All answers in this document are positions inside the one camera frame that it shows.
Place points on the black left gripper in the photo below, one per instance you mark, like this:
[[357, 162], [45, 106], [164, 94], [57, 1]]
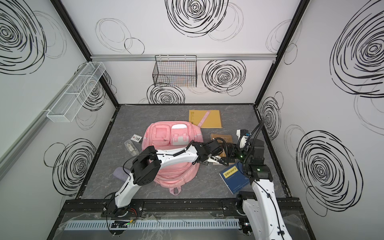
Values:
[[218, 150]]

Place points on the blue book with yellow label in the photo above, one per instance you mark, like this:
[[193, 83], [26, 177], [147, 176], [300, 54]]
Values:
[[234, 178]]

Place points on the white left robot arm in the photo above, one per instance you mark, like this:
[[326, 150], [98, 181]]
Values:
[[147, 165]]

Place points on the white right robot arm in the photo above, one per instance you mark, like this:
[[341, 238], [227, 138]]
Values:
[[262, 211]]

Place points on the brown and black book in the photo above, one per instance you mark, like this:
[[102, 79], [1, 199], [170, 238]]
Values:
[[226, 143]]

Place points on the yellow padded envelope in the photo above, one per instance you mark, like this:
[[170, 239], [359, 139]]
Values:
[[206, 119]]

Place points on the small white card packet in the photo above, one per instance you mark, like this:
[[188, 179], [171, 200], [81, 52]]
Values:
[[136, 138]]

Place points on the clear plastic case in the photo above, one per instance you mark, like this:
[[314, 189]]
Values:
[[132, 149]]

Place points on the purple eraser pouch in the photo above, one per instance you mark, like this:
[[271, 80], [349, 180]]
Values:
[[122, 174]]

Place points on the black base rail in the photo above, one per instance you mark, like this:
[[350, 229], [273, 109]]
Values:
[[139, 207]]

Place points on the white slotted cable duct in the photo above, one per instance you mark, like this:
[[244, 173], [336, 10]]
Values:
[[193, 224]]

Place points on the black wire wall basket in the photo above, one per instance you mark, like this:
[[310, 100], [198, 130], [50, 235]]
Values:
[[176, 70]]

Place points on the white mesh wall shelf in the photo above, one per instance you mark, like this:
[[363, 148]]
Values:
[[83, 92]]

